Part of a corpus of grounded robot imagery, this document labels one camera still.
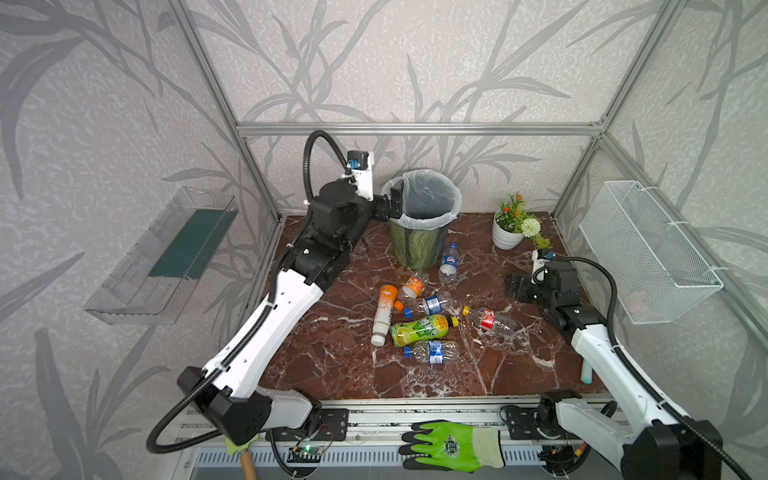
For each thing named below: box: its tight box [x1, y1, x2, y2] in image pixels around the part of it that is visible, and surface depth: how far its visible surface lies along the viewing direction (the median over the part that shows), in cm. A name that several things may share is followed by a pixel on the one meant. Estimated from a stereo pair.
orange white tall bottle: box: [370, 284, 398, 347], surface depth 90 cm
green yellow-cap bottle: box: [390, 313, 459, 347], surface depth 86 cm
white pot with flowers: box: [492, 192, 552, 250], surface depth 103 cm
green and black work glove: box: [398, 420, 506, 473], surface depth 71 cm
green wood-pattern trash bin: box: [388, 220, 450, 271], surface depth 96 cm
